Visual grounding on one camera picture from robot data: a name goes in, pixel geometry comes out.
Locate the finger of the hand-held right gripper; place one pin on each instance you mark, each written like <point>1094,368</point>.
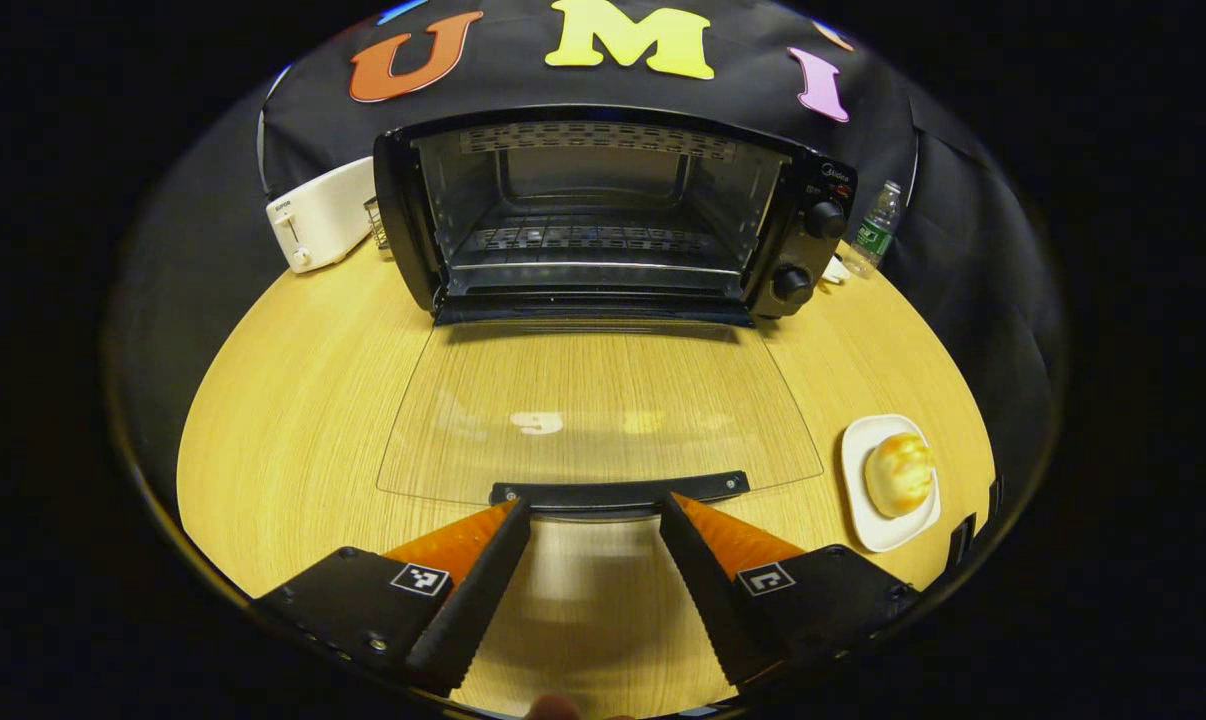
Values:
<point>994,498</point>
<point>962,542</point>

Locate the white rectangular plate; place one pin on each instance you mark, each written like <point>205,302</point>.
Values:
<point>858,500</point>

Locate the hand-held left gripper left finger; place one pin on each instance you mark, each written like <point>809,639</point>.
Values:
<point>468,610</point>

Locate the black electric oven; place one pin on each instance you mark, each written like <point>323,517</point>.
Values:
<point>808,250</point>

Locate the small clear glass jar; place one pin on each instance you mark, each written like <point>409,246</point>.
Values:
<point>375,225</point>

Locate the clear plastic water bottle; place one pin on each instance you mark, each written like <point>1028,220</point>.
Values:
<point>873,235</point>

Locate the golden bread bun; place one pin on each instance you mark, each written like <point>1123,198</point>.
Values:
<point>900,475</point>

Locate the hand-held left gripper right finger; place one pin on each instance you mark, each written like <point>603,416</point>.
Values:
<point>718,610</point>

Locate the white toaster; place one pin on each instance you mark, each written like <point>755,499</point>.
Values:
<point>328,215</point>

